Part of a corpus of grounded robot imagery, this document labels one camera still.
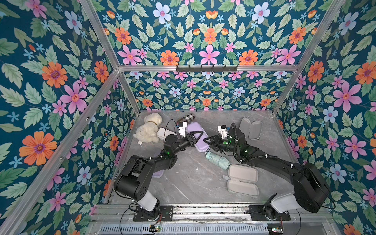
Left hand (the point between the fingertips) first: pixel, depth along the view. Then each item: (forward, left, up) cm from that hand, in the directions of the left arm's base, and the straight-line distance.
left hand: (203, 134), depth 79 cm
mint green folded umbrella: (-8, -10, -18) cm, 23 cm away
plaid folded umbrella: (+29, +9, -18) cm, 36 cm away
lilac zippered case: (-6, +2, 0) cm, 7 cm away
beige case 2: (-20, -22, -21) cm, 36 cm away
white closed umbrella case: (-5, +19, +8) cm, 21 cm away
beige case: (+17, -39, -23) cm, 48 cm away
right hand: (-2, -1, 0) cm, 3 cm away
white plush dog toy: (+14, +36, -13) cm, 41 cm away
